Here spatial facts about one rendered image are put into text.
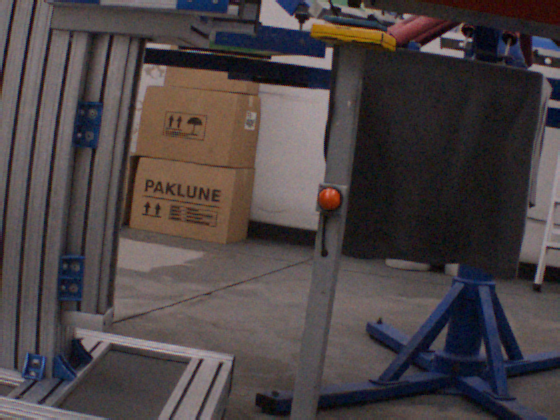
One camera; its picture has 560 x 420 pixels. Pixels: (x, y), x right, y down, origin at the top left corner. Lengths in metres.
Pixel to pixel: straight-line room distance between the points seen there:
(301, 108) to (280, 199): 0.55
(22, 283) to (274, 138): 5.10
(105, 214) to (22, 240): 0.18
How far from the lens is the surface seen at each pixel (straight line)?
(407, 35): 3.51
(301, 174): 7.22
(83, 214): 2.27
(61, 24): 2.17
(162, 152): 6.99
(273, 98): 7.27
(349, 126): 2.11
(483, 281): 3.69
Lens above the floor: 0.79
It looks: 5 degrees down
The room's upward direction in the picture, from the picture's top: 7 degrees clockwise
